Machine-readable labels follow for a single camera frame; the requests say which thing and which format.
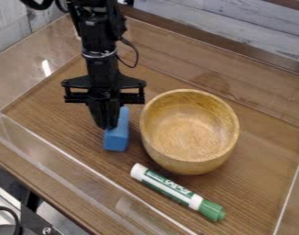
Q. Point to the brown wooden bowl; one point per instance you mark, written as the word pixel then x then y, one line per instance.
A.
pixel 190 131

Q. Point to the black metal table frame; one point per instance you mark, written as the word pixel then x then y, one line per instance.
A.
pixel 19 205

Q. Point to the clear acrylic tray wall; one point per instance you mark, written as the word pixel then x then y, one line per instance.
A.
pixel 51 142

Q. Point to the blue foam block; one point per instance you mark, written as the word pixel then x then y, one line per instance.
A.
pixel 116 137

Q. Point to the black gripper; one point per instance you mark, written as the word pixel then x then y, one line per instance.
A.
pixel 104 83

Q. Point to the green white marker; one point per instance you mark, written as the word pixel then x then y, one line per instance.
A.
pixel 180 194

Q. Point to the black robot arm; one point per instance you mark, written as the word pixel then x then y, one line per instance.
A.
pixel 99 23

